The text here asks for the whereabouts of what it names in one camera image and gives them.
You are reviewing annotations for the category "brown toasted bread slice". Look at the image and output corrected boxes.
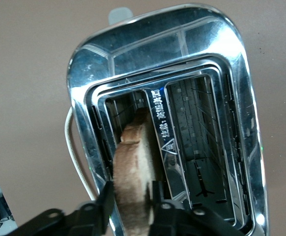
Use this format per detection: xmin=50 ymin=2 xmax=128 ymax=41
xmin=112 ymin=107 xmax=158 ymax=236

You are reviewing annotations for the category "beige chrome toaster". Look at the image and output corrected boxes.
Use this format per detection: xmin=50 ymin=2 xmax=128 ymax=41
xmin=65 ymin=2 xmax=269 ymax=236

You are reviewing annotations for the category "white toaster cord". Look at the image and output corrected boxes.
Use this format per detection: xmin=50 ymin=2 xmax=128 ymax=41
xmin=64 ymin=107 xmax=97 ymax=201

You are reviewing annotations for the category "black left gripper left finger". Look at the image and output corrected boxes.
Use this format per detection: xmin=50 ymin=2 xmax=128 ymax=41
xmin=15 ymin=181 xmax=115 ymax=236

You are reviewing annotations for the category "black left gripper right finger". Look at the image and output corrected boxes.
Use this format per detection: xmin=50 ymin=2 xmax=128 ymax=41
xmin=149 ymin=180 xmax=244 ymax=236

